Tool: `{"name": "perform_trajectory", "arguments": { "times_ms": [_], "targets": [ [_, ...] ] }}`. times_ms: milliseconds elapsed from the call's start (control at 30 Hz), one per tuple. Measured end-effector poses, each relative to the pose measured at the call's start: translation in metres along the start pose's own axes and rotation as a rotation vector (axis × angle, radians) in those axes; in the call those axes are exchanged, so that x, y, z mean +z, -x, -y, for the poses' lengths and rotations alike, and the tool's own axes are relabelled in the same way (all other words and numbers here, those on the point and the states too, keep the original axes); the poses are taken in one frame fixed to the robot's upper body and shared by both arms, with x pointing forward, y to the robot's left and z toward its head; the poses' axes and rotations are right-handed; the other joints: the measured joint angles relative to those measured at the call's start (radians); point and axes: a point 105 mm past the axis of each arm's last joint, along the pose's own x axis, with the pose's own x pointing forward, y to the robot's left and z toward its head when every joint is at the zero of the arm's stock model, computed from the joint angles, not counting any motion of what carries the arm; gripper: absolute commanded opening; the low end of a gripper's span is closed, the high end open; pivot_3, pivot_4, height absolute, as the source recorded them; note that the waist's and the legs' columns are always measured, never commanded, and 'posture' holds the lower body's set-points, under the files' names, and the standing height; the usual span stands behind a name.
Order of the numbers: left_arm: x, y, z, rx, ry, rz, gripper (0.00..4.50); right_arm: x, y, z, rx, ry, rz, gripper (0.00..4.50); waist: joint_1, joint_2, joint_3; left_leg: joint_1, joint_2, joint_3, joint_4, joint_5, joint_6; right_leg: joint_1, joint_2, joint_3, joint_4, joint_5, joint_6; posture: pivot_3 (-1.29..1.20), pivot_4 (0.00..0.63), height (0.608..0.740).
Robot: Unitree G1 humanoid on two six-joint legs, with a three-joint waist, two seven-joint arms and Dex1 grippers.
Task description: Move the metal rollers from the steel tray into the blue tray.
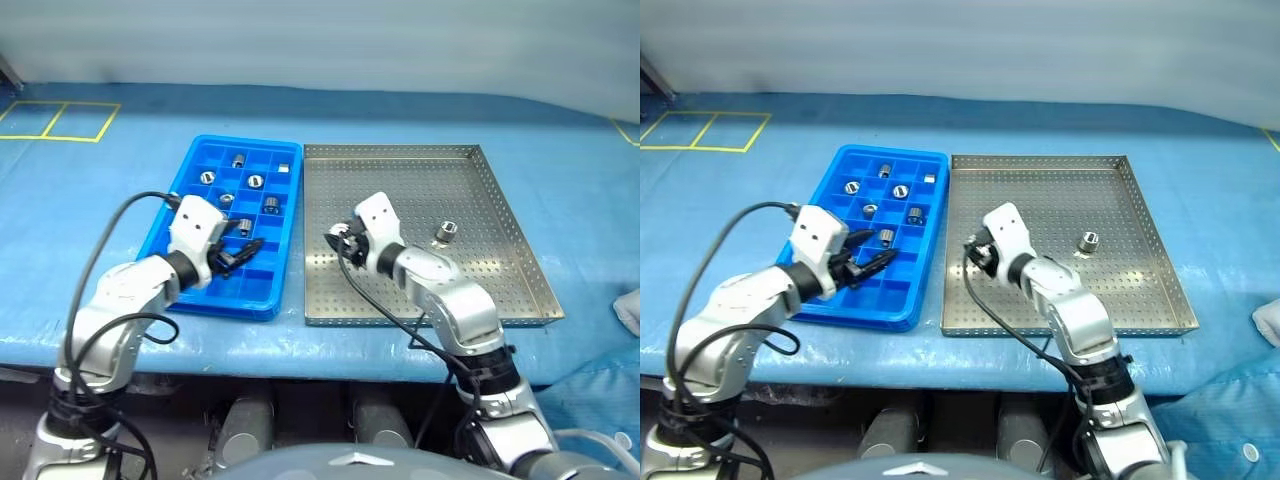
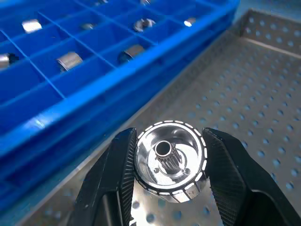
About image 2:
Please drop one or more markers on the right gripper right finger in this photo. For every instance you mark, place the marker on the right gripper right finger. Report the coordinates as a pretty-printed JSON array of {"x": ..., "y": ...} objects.
[{"x": 235, "y": 179}]

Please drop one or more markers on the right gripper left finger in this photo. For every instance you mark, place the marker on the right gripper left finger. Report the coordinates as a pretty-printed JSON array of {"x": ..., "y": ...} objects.
[{"x": 105, "y": 179}]

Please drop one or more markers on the blue compartment tray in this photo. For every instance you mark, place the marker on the blue compartment tray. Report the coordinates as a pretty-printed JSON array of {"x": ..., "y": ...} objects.
[{"x": 70, "y": 117}]

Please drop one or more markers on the perforated metal tray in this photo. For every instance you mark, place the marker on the perforated metal tray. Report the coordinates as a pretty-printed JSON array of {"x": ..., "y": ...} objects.
[{"x": 235, "y": 94}]

